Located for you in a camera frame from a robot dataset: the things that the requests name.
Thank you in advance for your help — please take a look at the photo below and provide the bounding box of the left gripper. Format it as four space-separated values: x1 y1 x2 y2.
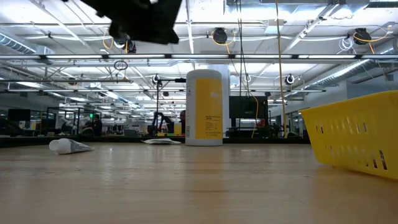
80 0 183 44

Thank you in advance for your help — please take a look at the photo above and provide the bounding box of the long ceiling light strip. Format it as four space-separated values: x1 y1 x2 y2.
0 53 398 60

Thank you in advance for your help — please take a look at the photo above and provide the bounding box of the black pole stand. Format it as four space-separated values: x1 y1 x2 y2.
155 77 187 136

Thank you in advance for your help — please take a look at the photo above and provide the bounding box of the white canister with yellow label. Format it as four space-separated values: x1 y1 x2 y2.
185 68 224 147

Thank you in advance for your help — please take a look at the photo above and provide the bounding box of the person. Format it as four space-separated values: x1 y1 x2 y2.
92 114 103 137
179 110 187 134

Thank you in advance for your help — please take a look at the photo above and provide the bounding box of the grey round lid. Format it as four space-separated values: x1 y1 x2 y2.
141 138 182 146

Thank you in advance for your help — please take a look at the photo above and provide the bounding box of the black monitor screen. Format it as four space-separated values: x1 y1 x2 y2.
229 95 269 119

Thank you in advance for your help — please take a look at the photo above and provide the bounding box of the white toothpaste tube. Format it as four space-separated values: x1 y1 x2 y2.
49 138 95 156

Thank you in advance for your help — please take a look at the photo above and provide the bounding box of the yellow plastic bin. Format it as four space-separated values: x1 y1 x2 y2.
298 90 398 181

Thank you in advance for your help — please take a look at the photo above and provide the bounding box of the black ceiling cable reel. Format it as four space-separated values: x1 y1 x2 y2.
213 27 228 45
354 27 373 46
112 32 137 54

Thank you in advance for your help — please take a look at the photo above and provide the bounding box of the black hanging ring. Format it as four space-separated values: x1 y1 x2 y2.
113 60 129 72

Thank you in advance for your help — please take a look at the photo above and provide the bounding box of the black hanging cable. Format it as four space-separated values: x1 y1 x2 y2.
236 0 249 97

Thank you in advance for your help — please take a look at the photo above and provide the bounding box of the silver ceiling duct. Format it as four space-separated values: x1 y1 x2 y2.
0 32 55 57

